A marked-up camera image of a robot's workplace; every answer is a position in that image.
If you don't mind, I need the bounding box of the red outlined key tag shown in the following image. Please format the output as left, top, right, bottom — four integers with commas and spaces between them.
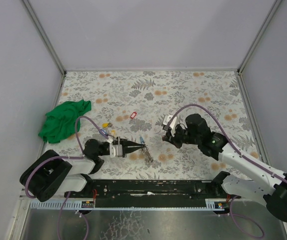
130, 111, 137, 119

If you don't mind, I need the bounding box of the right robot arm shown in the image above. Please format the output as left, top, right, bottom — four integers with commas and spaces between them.
162, 113, 287, 223

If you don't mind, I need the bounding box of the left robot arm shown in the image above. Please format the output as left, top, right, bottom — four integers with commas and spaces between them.
19, 137, 146, 202

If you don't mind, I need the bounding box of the yellow key tag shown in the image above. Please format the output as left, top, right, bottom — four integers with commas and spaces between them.
110, 130, 116, 136
102, 122, 109, 128

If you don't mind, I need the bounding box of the floral patterned tablecloth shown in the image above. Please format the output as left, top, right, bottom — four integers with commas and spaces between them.
45, 71, 261, 180

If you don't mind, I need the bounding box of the green crumpled cloth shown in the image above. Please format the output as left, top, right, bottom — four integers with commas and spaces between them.
38, 99, 92, 144

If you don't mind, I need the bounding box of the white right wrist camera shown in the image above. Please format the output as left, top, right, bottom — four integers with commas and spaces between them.
162, 115, 177, 131

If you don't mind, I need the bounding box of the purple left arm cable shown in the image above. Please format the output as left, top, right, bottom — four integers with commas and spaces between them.
24, 116, 117, 198

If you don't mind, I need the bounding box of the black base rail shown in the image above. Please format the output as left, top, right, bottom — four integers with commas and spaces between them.
69, 179, 228, 209

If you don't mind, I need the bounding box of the white slotted cable duct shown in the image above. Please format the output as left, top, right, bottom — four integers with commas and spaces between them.
30, 199, 225, 212

